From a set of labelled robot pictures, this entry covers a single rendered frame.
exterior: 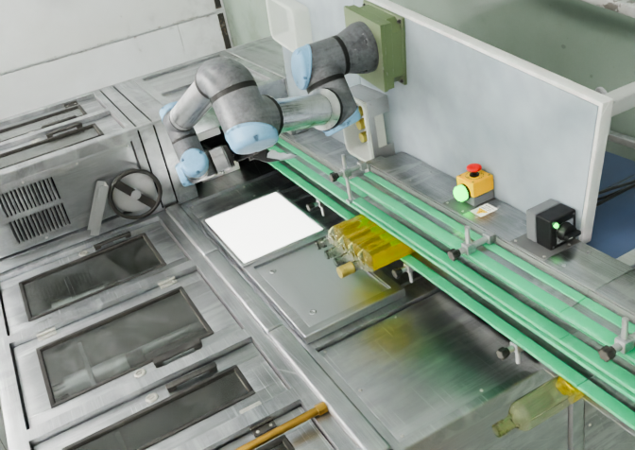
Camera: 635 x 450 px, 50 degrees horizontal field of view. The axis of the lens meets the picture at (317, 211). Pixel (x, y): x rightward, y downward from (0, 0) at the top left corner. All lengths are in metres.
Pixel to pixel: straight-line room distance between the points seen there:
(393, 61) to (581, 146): 0.66
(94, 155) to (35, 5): 2.75
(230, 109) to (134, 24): 3.99
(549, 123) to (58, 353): 1.59
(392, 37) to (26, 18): 3.77
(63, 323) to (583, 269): 1.63
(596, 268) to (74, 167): 1.92
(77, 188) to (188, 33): 3.05
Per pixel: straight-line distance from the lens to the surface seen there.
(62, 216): 2.87
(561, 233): 1.67
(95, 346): 2.29
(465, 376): 1.83
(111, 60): 5.56
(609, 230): 1.81
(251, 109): 1.59
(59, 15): 5.45
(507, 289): 1.73
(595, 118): 1.57
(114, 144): 2.77
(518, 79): 1.70
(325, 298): 2.09
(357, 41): 2.01
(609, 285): 1.59
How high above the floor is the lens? 1.82
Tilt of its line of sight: 20 degrees down
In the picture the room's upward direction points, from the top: 113 degrees counter-clockwise
